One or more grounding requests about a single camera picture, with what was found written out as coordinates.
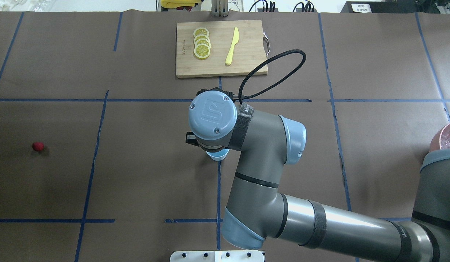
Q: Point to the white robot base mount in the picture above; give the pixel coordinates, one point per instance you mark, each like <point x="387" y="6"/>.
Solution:
<point x="219" y="256"/>

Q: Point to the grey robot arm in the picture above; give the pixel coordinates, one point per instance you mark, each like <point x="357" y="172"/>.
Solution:
<point x="256" y="210"/>

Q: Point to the pink bowl of ice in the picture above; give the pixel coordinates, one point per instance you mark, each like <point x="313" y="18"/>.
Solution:
<point x="441" y="139"/>

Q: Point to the yellow cloth bag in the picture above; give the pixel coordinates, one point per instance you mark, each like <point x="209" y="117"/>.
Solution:
<point x="172" y="4"/>

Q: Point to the light blue plastic cup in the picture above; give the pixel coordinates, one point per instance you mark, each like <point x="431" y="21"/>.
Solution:
<point x="218" y="155"/>

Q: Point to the bamboo cutting board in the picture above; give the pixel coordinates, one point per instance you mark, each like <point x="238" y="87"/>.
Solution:
<point x="248" y="53"/>

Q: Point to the yellow plastic knife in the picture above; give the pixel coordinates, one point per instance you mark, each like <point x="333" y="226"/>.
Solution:
<point x="235" y="40"/>

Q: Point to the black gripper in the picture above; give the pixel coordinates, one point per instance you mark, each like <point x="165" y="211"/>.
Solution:
<point x="190" y="139"/>

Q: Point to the lemon slice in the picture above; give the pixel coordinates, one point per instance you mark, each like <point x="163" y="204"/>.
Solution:
<point x="201" y="36"/>
<point x="201" y="31"/>
<point x="202" y="53"/>
<point x="202" y="42"/>

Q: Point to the aluminium frame post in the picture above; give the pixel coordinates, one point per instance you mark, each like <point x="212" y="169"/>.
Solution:
<point x="219" y="8"/>

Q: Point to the red strawberry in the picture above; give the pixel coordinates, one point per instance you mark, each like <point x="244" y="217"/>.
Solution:
<point x="38" y="146"/>

